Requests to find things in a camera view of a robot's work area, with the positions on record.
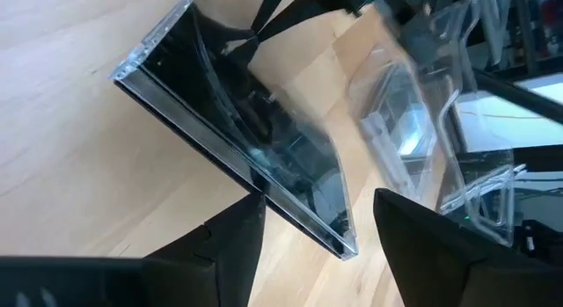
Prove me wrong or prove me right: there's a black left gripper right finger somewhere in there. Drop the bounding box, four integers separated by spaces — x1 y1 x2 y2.
372 187 563 307

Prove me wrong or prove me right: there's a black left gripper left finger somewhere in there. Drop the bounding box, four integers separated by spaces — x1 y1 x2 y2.
0 191 267 307

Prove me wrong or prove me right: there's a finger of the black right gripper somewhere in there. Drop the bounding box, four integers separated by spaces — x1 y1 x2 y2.
250 0 291 34
256 0 326 43

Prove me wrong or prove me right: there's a clear CD case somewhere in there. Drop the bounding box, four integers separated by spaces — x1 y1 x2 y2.
109 0 360 261

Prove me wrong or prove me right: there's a clear plastic bin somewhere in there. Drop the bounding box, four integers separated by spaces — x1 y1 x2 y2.
347 0 516 249

